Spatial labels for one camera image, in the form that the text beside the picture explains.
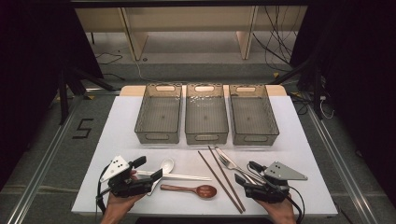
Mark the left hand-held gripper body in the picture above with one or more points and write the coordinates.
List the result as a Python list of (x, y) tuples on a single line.
[(124, 186)]

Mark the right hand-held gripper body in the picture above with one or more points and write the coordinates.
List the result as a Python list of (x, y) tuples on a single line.
[(267, 191)]

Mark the white ceramic spoon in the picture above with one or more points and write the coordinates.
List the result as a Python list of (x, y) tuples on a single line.
[(167, 165)]

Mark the brown wooden chopstick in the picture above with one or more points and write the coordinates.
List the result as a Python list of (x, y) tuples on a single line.
[(225, 177), (221, 183)]

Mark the silver metal fork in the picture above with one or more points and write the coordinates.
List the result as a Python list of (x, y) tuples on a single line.
[(226, 163)]

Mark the silver metal knife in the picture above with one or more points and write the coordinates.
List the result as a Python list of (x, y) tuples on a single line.
[(222, 154)]

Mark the brown wooden spoon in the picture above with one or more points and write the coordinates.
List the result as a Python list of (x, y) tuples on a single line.
[(205, 191)]

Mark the smoky clear plastic bin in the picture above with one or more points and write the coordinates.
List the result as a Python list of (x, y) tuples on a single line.
[(206, 116), (160, 116), (252, 116)]

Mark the person's left hand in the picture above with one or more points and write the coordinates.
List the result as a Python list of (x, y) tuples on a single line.
[(116, 208)]

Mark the person's right hand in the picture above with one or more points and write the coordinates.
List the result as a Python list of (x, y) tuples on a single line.
[(281, 213)]

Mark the white table sheet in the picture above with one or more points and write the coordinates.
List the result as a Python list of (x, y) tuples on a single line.
[(295, 161)]

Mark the black metal stand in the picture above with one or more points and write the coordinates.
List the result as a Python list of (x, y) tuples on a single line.
[(317, 90), (63, 96)]

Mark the black curtain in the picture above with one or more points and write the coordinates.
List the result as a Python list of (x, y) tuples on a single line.
[(31, 77), (361, 77)]

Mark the beige wooden desk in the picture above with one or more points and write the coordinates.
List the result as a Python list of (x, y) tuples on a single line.
[(193, 18)]

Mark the metal floor rail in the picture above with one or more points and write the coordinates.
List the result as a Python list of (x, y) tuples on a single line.
[(342, 174), (40, 174)]

